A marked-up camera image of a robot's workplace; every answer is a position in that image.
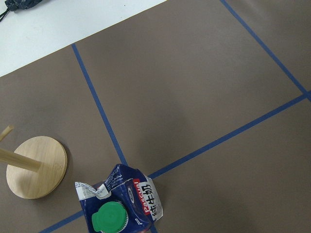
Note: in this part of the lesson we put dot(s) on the blue Pascual milk carton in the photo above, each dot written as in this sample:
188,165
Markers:
126,202

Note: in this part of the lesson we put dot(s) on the wooden cup tree stand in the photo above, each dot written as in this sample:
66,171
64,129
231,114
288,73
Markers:
36,167

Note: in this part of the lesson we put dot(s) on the brown paper table mat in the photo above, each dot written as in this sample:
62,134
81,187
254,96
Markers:
209,98

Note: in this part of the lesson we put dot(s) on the dark blue cloth bag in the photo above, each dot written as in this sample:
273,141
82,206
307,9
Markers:
18,5

